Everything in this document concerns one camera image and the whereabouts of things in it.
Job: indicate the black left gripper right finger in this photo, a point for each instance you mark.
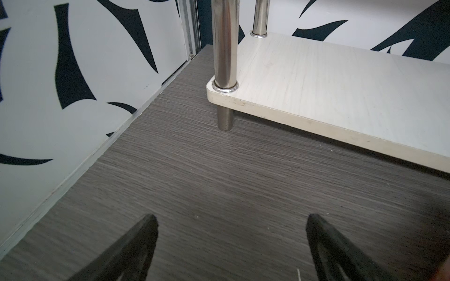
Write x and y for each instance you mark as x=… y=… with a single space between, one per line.
x=336 y=258

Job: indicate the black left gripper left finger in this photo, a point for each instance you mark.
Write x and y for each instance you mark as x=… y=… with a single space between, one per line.
x=128 y=259

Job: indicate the white two-tier shelf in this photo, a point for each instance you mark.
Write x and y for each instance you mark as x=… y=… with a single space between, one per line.
x=393 y=99

